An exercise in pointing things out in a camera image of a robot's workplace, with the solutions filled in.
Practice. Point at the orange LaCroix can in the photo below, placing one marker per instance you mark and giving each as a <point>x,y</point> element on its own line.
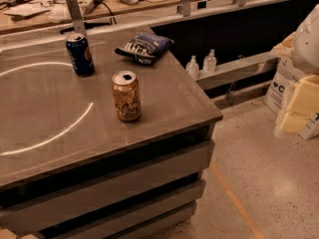
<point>126,92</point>

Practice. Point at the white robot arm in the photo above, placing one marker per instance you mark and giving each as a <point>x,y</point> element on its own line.
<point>305,46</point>

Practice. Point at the blue Pepsi can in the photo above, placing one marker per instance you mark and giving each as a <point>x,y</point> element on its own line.
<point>79,51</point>

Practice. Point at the white cardboard box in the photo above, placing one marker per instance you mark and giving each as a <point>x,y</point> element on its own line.
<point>285,73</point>

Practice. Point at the right clear sanitizer bottle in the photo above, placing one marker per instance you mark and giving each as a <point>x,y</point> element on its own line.
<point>209,62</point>

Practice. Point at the clear sanitizer bottle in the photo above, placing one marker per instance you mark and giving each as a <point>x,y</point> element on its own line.
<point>192,67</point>
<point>209,62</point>

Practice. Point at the left clear sanitizer bottle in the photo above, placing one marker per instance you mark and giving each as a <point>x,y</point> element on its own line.
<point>192,67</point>

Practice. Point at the grey drawer cabinet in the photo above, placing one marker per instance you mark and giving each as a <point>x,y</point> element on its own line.
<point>119,191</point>

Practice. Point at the blue chip bag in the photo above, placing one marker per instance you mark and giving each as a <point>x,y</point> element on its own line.
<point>145,48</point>

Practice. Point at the grey power strip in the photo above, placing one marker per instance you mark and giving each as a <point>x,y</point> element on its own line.
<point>89,5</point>

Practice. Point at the white paper sheets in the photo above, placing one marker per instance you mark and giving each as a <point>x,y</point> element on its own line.
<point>26,10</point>

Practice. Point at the metal bracket post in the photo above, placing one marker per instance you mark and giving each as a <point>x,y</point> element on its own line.
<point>76,16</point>

